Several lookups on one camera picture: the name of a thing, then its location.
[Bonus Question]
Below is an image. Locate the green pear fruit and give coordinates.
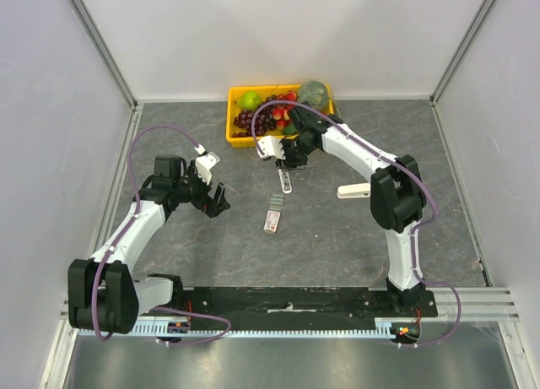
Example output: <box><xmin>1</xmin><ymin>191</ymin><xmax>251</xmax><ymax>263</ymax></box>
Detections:
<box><xmin>235</xmin><ymin>90</ymin><xmax>262</xmax><ymax>111</ymax></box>

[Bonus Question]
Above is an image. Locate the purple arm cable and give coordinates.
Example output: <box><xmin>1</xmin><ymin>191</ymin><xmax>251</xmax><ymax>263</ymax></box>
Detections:
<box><xmin>91</xmin><ymin>126</ymin><xmax>233</xmax><ymax>346</ymax></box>
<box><xmin>251</xmin><ymin>100</ymin><xmax>462</xmax><ymax>348</ymax></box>

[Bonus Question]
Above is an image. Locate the aluminium frame rail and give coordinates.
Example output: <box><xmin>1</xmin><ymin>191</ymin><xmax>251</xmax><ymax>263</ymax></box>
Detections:
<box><xmin>58</xmin><ymin>284</ymin><xmax>521</xmax><ymax>321</ymax></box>

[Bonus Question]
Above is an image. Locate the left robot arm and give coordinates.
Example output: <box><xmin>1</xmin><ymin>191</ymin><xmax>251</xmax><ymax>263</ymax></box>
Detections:
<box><xmin>67</xmin><ymin>153</ymin><xmax>230</xmax><ymax>334</ymax></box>

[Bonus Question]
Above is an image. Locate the grey slotted cable duct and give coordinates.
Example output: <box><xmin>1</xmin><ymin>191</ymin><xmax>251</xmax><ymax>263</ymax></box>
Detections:
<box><xmin>119</xmin><ymin>317</ymin><xmax>420</xmax><ymax>339</ymax></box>

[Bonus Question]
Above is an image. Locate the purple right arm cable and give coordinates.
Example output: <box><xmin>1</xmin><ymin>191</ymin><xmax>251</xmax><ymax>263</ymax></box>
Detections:
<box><xmin>251</xmin><ymin>100</ymin><xmax>462</xmax><ymax>348</ymax></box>

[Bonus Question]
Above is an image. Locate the dark purple grape bunch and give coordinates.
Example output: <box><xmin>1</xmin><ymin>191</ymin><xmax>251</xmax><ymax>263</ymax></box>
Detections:
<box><xmin>232</xmin><ymin>95</ymin><xmax>278</xmax><ymax>138</ymax></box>

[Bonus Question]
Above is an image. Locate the white rectangular case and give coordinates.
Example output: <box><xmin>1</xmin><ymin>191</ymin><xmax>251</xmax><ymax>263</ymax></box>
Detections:
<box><xmin>337</xmin><ymin>183</ymin><xmax>371</xmax><ymax>199</ymax></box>

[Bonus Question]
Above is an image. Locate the green lime fruit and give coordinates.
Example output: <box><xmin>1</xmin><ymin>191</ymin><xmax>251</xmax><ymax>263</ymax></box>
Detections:
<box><xmin>282</xmin><ymin>123</ymin><xmax>297</xmax><ymax>136</ymax></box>

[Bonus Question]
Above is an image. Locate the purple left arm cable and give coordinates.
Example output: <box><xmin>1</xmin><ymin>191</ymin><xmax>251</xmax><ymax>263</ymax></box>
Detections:
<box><xmin>91</xmin><ymin>126</ymin><xmax>233</xmax><ymax>346</ymax></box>

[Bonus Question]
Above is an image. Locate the red white staple box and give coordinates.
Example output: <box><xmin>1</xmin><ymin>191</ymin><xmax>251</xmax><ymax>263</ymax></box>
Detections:
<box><xmin>263</xmin><ymin>193</ymin><xmax>284</xmax><ymax>234</ymax></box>

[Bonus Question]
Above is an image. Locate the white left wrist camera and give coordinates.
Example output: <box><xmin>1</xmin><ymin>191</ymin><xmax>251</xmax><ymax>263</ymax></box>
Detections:
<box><xmin>194</xmin><ymin>144</ymin><xmax>220</xmax><ymax>185</ymax></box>

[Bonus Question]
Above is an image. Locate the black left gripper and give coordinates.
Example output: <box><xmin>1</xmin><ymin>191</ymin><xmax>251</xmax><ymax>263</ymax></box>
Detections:
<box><xmin>173</xmin><ymin>160</ymin><xmax>230</xmax><ymax>218</ymax></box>

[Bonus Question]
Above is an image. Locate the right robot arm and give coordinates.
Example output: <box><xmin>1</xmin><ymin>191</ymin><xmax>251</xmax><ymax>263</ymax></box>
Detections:
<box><xmin>281</xmin><ymin>103</ymin><xmax>438</xmax><ymax>316</ymax></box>

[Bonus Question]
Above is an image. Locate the green white stapler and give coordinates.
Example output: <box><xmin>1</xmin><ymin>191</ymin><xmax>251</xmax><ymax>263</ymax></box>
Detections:
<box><xmin>276</xmin><ymin>160</ymin><xmax>293</xmax><ymax>194</ymax></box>

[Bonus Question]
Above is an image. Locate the green netted melon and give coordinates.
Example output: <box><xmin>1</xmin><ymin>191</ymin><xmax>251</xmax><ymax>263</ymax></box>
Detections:
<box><xmin>297</xmin><ymin>80</ymin><xmax>330</xmax><ymax>113</ymax></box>

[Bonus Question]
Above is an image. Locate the yellow plastic tray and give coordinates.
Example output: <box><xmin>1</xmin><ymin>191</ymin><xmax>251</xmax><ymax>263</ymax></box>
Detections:
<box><xmin>225</xmin><ymin>81</ymin><xmax>334</xmax><ymax>148</ymax></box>

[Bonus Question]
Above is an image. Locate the red strawberry cluster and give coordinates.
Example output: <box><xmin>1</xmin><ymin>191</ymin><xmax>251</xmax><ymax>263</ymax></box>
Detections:
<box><xmin>272</xmin><ymin>90</ymin><xmax>297</xmax><ymax>131</ymax></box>

